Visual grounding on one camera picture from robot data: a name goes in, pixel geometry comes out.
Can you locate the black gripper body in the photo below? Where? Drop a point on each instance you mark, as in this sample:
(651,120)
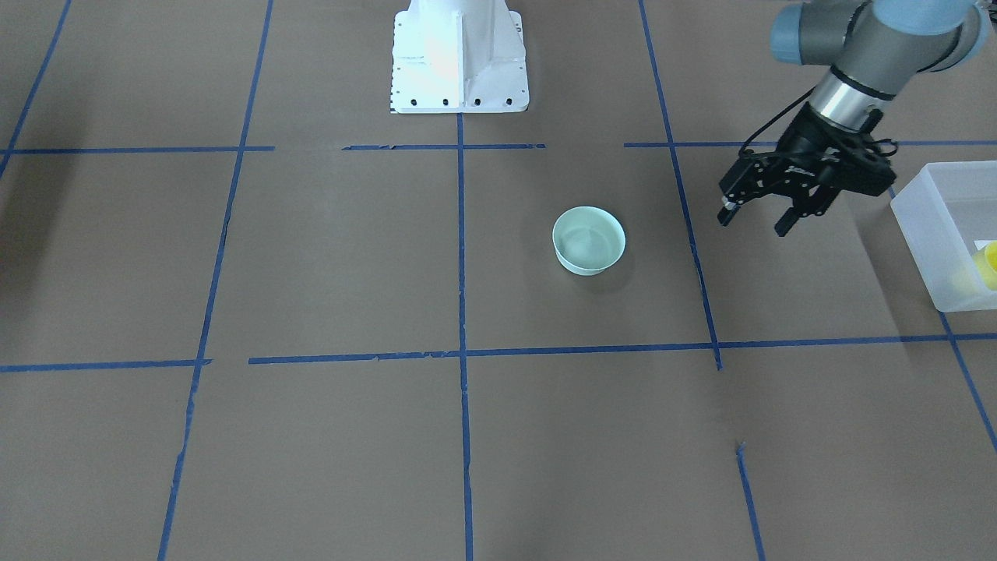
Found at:
(802,141)

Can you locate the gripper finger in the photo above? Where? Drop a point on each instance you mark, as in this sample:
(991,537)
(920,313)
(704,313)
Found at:
(789,218)
(727,212)

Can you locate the light green bowl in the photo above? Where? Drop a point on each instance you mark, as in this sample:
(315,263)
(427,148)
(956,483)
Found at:
(587,240)

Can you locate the yellow plastic cup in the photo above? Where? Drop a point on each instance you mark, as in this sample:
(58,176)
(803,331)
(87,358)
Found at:
(985,269)

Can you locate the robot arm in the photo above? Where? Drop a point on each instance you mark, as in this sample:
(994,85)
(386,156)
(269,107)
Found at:
(871,50)

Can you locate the clear plastic bin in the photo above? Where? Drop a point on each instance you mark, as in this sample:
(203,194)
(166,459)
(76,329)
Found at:
(947,215)

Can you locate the white pedestal base plate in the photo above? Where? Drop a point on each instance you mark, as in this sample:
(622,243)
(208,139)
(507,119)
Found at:
(458,57)

